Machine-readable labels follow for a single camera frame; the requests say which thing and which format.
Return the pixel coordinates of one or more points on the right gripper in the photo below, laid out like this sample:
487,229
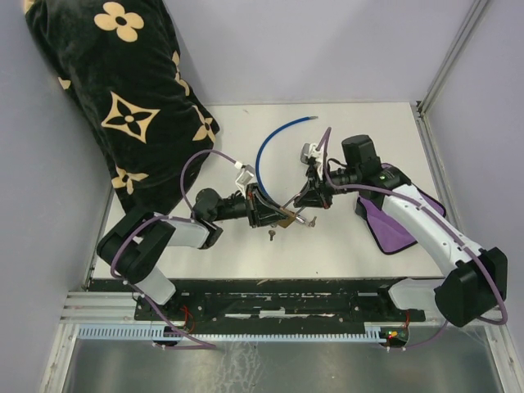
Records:
313,195

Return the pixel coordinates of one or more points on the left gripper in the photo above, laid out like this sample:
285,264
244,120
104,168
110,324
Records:
265,217

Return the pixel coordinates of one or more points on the long-shackle brass padlock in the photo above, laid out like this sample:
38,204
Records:
290,216

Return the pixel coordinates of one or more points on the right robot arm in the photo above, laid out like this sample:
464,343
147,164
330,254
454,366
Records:
475,278

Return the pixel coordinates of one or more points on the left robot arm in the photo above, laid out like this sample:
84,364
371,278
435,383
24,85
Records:
133,247

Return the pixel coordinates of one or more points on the purple cloth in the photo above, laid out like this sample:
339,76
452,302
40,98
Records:
400,214

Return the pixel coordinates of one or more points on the black floral plush pillow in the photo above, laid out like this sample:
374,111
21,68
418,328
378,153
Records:
119,62

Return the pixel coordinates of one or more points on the silver cable lock keys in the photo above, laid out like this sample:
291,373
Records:
311,223

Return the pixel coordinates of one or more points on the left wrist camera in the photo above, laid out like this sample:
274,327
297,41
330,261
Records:
244,177

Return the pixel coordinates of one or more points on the blue cable lock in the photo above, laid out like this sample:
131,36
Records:
277,162

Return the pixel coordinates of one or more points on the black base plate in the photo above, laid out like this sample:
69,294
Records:
279,306

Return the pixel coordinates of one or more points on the aluminium frame rail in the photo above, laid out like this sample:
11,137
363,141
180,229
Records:
476,13

